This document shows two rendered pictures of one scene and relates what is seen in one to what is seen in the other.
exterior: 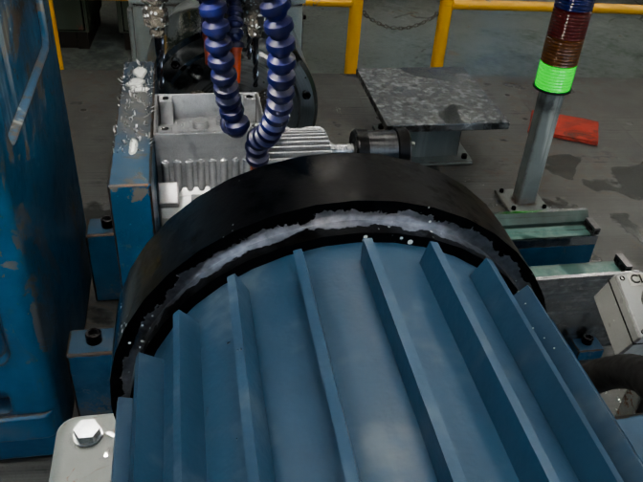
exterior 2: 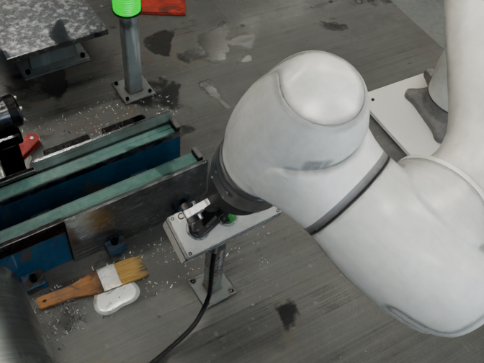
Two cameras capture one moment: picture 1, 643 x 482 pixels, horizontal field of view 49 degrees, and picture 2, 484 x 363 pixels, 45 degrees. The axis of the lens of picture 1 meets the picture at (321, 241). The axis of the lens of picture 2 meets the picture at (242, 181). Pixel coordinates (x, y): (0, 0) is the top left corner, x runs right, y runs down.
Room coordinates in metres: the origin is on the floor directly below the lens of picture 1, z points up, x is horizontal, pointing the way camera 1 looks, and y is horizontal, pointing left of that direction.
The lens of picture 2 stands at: (0.08, -0.16, 1.79)
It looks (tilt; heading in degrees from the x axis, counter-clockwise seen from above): 51 degrees down; 333
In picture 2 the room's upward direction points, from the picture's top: 8 degrees clockwise
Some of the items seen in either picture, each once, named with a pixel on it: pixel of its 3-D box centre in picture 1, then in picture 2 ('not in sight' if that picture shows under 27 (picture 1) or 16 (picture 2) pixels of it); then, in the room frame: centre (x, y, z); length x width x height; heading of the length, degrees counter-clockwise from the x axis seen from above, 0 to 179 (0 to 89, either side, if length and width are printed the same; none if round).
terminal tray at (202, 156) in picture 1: (210, 140); not in sight; (0.72, 0.13, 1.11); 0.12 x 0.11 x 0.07; 102
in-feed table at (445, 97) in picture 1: (424, 120); (42, 32); (1.33, -0.19, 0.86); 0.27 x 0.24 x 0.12; 12
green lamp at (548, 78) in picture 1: (555, 75); (126, 0); (1.13, -0.37, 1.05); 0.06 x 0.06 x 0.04
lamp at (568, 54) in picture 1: (562, 49); not in sight; (1.13, -0.37, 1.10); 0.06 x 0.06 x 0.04
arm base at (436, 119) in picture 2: not in sight; (451, 98); (0.86, -1.10, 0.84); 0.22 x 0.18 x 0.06; 178
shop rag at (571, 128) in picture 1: (564, 125); (158, 1); (1.46, -0.53, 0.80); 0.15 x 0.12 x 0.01; 74
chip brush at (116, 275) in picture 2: not in sight; (93, 284); (0.64, -0.17, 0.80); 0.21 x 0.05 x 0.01; 96
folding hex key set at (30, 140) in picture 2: not in sight; (24, 148); (1.01, -0.10, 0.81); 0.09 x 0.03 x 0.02; 133
